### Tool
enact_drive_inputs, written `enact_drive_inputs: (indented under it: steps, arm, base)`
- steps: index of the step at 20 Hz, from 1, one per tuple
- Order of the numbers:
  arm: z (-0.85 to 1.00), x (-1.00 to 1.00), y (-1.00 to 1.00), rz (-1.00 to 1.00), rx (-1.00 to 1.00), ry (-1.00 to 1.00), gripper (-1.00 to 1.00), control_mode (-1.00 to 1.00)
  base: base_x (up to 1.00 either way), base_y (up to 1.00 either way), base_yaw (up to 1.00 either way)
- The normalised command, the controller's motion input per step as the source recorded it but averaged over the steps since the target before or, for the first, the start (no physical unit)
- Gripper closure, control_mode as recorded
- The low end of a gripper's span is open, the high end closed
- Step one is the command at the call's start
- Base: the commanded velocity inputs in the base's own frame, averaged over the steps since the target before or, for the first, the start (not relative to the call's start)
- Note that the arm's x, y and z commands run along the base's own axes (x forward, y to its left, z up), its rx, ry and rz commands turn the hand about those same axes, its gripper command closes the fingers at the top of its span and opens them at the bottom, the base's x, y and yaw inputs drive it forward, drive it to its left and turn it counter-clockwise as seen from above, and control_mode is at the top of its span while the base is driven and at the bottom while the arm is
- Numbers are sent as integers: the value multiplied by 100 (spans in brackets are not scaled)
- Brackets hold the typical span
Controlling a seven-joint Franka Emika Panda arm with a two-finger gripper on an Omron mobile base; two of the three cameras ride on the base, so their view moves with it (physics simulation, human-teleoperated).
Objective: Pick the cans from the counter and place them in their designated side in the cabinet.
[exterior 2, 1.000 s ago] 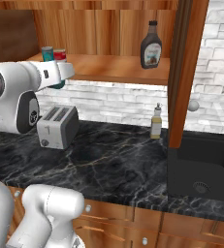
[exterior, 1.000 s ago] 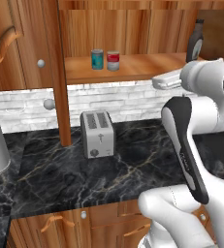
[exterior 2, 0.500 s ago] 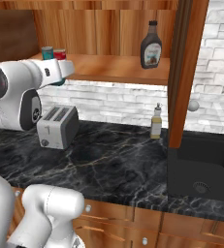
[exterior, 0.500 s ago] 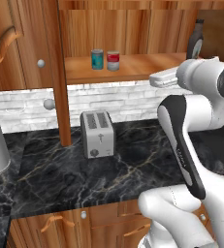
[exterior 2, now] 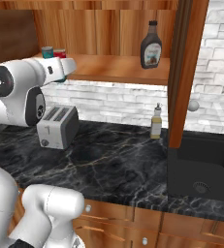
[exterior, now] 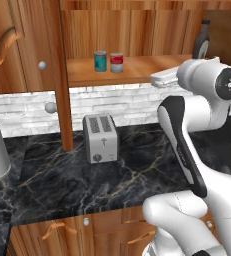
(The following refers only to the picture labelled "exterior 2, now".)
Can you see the wooden base cabinet front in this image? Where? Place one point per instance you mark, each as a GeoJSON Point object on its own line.
{"type": "Point", "coordinates": [197, 231]}

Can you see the teal can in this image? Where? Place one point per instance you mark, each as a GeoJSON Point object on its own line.
{"type": "Point", "coordinates": [47, 51]}
{"type": "Point", "coordinates": [61, 80]}

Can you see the dark wooden cabinet door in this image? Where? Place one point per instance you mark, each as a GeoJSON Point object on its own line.
{"type": "Point", "coordinates": [10, 32]}

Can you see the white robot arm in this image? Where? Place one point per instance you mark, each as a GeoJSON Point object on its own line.
{"type": "Point", "coordinates": [6, 155]}

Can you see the yellow oil bottle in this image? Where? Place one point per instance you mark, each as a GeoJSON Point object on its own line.
{"type": "Point", "coordinates": [156, 124]}

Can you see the black sink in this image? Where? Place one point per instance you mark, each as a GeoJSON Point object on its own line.
{"type": "Point", "coordinates": [204, 171]}

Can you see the round silver cabinet knob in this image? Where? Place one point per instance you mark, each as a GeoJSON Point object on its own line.
{"type": "Point", "coordinates": [144, 241]}

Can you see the wooden drawer front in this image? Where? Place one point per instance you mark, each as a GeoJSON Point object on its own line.
{"type": "Point", "coordinates": [112, 211]}

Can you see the brown syrup bottle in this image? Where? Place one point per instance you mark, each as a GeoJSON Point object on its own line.
{"type": "Point", "coordinates": [151, 48]}

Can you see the silver toaster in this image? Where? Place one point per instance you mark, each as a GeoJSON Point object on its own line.
{"type": "Point", "coordinates": [57, 127]}

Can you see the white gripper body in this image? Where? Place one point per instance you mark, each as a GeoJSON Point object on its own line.
{"type": "Point", "coordinates": [68, 66]}

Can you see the round silver door knob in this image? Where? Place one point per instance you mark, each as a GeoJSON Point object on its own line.
{"type": "Point", "coordinates": [193, 105]}

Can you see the round silver drawer knob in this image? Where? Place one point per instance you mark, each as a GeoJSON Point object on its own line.
{"type": "Point", "coordinates": [88, 208]}

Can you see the wooden wall cabinet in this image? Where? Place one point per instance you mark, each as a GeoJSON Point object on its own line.
{"type": "Point", "coordinates": [116, 38]}

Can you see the wooden base cabinet door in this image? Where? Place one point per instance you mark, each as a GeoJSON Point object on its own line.
{"type": "Point", "coordinates": [116, 237]}

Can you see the red can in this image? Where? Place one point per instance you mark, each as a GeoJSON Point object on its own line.
{"type": "Point", "coordinates": [60, 53]}

